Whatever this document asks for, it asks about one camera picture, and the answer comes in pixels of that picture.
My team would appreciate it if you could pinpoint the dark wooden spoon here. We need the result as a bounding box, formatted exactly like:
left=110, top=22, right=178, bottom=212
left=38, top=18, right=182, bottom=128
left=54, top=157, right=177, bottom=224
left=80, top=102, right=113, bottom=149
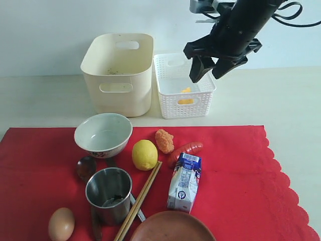
left=76, top=156, right=102, bottom=240

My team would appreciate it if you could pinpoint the orange fried chicken piece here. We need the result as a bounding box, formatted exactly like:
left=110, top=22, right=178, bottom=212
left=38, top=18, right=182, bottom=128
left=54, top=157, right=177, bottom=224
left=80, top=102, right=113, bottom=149
left=155, top=129, right=174, bottom=154

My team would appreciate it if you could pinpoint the brown egg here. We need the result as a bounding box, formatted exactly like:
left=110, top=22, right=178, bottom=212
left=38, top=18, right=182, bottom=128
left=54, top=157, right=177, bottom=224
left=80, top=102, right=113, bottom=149
left=48, top=207, right=75, bottom=241

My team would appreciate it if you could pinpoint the pale green ceramic bowl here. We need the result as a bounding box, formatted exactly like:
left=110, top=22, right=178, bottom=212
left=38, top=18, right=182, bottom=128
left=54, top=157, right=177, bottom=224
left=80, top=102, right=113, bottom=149
left=74, top=113, right=133, bottom=159

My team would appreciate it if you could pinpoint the white perforated plastic basket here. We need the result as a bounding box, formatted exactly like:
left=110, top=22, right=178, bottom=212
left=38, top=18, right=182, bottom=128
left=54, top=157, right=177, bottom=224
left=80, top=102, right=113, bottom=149
left=153, top=53, right=216, bottom=119

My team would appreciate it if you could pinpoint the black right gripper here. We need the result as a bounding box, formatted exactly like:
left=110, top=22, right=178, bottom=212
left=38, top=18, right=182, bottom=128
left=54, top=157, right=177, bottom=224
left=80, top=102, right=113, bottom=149
left=184, top=10, right=262, bottom=83

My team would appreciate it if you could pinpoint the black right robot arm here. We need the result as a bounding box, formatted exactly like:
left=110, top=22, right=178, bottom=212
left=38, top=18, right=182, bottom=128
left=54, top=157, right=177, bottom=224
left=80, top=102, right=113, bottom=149
left=184, top=0, right=282, bottom=83

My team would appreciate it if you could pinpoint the blue white milk carton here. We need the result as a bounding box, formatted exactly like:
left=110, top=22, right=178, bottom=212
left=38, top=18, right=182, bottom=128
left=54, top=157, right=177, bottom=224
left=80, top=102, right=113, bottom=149
left=167, top=153, right=202, bottom=213

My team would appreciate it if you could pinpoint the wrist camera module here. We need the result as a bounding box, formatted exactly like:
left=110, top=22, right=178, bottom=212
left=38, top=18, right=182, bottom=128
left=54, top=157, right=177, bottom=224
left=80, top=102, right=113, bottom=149
left=189, top=0, right=236, bottom=14

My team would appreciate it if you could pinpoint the wooden chopstick upper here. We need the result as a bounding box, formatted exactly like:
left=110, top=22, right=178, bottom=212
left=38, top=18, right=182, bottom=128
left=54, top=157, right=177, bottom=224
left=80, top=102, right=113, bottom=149
left=114, top=161, right=162, bottom=241

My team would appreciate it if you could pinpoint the brown wooden plate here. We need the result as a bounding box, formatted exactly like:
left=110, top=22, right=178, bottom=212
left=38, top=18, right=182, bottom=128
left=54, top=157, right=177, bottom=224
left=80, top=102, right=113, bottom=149
left=130, top=211, right=215, bottom=241

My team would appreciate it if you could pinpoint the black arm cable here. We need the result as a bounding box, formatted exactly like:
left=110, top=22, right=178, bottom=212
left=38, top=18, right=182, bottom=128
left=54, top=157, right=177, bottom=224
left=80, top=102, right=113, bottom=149
left=269, top=1, right=321, bottom=28

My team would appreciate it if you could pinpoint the yellow cheese wedge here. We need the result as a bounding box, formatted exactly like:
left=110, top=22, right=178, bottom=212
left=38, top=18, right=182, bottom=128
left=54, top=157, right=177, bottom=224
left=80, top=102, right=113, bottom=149
left=178, top=87, right=195, bottom=105

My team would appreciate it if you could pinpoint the cream plastic tub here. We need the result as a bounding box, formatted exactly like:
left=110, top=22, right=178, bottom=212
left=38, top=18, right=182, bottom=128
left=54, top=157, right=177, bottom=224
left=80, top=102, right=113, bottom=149
left=80, top=33, right=154, bottom=117

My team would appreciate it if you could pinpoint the metal table knife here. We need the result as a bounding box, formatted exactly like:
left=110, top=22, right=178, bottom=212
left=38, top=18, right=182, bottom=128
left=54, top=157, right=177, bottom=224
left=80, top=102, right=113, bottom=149
left=105, top=157, right=146, bottom=223

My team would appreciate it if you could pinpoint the red sausage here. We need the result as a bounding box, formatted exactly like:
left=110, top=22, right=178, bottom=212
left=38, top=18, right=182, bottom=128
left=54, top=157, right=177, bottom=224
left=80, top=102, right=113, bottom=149
left=168, top=142, right=203, bottom=168

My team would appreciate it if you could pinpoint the stainless steel cup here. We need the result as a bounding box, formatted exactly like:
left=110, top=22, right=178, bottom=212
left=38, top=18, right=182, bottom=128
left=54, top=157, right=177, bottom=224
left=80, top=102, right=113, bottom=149
left=85, top=167, right=132, bottom=226

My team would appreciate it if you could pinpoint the yellow lemon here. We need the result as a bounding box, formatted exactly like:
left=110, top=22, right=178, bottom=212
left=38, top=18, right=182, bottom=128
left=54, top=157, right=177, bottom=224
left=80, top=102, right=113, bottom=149
left=131, top=140, right=158, bottom=171

